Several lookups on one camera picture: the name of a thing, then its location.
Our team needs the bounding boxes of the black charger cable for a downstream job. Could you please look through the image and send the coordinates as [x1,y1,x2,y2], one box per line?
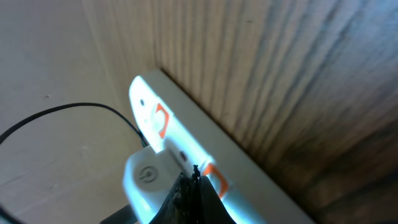
[0,102,149,149]

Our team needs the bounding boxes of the white power strip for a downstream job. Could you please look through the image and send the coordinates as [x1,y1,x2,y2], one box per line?
[129,70,311,223]

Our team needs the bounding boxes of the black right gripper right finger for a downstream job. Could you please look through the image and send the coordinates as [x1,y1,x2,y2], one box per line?
[192,165,236,224]

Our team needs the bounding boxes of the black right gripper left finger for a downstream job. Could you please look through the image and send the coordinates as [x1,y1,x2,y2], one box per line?
[150,173,195,224]

